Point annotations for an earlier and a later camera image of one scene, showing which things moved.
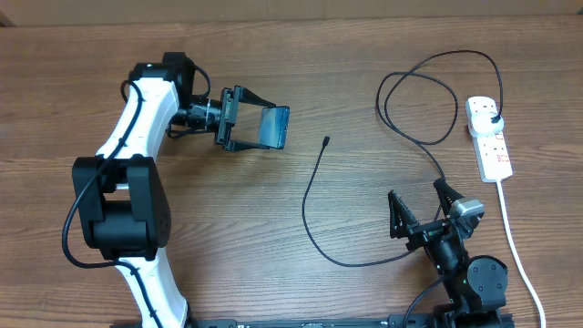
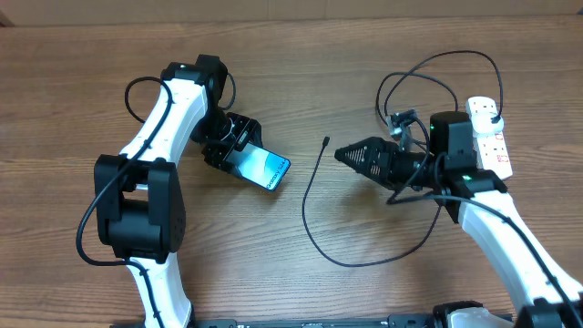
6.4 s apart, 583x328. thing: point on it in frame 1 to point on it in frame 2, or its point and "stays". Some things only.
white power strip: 490,149 stays
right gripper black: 424,231 to 374,148
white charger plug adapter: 481,124 stays
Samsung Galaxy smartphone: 273,127 to 260,166
